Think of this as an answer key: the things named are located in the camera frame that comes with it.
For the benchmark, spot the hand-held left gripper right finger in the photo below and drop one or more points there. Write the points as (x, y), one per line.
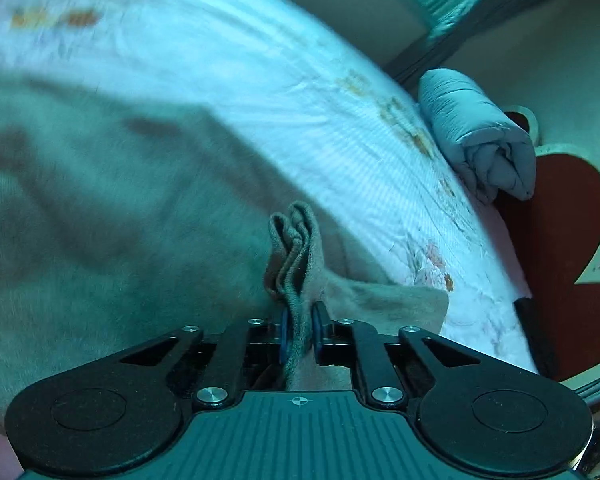
(318, 332)

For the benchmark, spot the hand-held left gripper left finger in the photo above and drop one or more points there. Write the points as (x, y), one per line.
(283, 335)

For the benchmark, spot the beige pants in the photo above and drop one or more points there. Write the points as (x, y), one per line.
(130, 220)

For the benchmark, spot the rolled light blue quilt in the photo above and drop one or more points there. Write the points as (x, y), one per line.
(475, 125)

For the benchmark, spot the red heart-pattern headboard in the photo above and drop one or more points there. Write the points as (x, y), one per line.
(565, 240)

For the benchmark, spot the bed with floral sheet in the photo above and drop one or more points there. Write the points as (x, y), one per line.
(280, 60)

